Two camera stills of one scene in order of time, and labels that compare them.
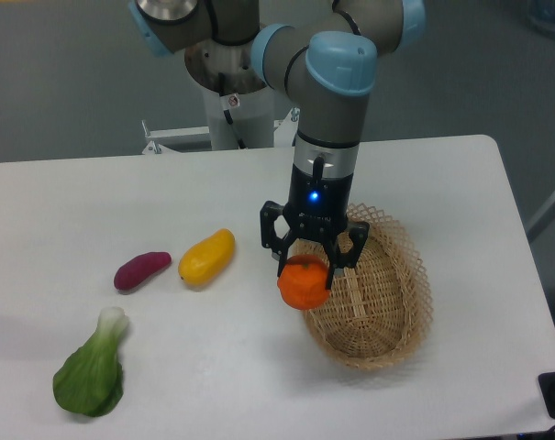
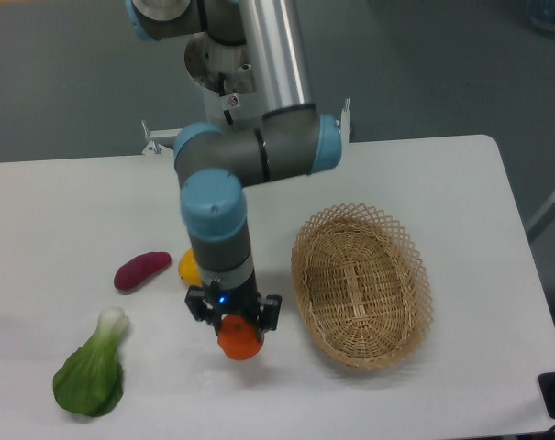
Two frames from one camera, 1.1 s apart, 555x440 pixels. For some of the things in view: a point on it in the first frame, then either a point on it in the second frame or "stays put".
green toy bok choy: x=91 y=380 stays put
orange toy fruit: x=302 y=282 → x=238 y=338
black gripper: x=317 y=209 → x=225 y=301
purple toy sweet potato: x=138 y=269 stays put
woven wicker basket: x=379 y=313 stays put
